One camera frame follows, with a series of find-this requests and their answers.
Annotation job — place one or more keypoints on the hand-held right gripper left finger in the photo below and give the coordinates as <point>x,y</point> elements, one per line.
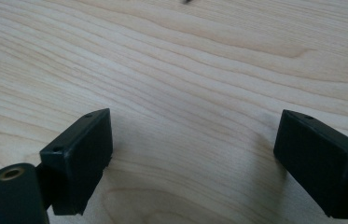
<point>78,161</point>

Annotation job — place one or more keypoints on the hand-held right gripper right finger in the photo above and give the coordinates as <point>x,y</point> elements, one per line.
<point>324,165</point>

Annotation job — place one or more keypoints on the small dark object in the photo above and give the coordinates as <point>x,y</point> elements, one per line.
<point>187,1</point>

